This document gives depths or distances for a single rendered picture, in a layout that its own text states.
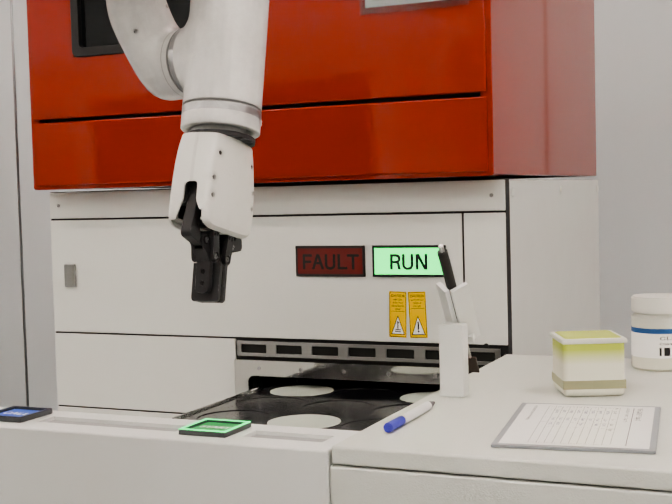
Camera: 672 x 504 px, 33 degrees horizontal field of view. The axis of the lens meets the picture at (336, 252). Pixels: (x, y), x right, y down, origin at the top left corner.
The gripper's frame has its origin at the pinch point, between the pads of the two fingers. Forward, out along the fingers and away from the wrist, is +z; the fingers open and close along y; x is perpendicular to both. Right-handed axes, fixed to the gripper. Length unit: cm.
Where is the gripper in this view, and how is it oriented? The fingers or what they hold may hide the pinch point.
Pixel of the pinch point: (209, 282)
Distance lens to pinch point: 117.4
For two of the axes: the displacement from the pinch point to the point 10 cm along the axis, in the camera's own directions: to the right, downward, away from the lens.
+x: 9.1, 0.0, -4.1
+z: -0.6, 9.9, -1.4
